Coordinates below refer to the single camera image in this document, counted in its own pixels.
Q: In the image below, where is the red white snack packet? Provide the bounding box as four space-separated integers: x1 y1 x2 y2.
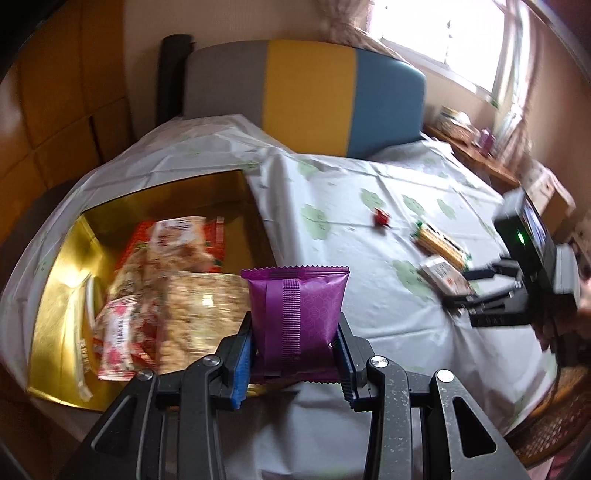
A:
115 216 227 278

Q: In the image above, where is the cardboard box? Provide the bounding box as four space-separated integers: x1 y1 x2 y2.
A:
524 159 578 232

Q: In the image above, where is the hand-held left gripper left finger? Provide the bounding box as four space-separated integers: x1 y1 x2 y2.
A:
58 318 254 480

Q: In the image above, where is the patterned curtain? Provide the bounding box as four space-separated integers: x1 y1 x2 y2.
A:
314 0 402 61

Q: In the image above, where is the purple snack packet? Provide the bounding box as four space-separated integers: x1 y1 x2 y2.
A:
241 265 351 385

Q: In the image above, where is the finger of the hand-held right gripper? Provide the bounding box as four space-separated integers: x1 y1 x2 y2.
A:
441 288 527 317
462 261 522 282

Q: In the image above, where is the maroon gold gift box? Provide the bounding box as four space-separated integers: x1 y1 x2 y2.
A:
25 170 278 412

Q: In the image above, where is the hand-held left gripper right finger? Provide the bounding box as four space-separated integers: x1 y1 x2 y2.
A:
332 314 532 480

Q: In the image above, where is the grey yellow blue chair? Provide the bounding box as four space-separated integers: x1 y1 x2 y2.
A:
157 34 428 160

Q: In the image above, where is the wicker chair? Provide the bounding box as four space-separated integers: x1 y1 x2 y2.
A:
508 364 591 467

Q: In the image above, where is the wooden cabinet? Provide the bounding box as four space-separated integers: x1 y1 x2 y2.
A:
0 0 134 222

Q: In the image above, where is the beige snack packet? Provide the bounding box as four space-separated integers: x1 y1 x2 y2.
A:
418 256 476 296

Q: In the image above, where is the wooden side desk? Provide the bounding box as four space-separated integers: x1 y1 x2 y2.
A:
422 122 522 190

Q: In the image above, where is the bright window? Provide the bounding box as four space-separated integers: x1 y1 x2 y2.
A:
369 0 532 100

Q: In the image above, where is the pale green-print tablecloth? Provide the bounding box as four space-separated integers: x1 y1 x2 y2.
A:
0 113 568 480

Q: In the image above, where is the large rice cracker packet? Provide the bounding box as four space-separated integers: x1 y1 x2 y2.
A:
154 271 252 374

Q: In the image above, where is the white pink snack packet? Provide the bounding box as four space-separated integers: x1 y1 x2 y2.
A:
95 295 160 381

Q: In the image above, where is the person's right hand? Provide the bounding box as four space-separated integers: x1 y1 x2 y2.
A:
536 281 591 365

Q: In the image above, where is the woven basket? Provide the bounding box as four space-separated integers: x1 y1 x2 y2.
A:
436 106 476 139

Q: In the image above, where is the long rice bar packet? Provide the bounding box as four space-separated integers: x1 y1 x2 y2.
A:
410 222 472 271

